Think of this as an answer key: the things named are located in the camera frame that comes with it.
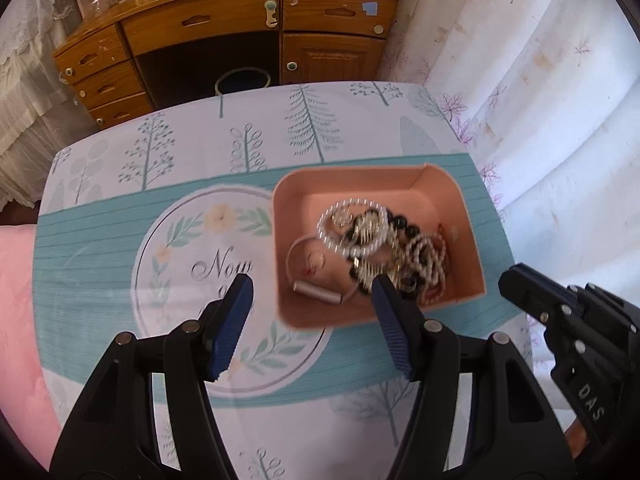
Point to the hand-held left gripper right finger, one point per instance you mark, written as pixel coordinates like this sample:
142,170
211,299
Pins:
392,325

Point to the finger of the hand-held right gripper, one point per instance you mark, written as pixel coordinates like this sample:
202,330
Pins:
547,287
530,300

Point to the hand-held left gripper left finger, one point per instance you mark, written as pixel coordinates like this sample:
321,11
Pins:
230,325

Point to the gold hair comb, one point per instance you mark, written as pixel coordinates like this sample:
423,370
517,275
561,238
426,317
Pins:
365,270

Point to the thin bangle with silver tube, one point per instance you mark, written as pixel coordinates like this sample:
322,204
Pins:
315,292

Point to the pink jewelry box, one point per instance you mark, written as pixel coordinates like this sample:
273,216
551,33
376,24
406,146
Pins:
350,185

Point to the pink blanket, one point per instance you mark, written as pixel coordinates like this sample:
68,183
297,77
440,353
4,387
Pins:
20,310

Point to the round stool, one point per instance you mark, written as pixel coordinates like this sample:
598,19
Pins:
245,80

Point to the white lace bed cover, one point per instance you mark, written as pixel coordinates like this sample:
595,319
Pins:
25,110

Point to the wooden desk with drawers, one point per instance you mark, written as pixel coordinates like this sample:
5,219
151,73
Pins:
200,15

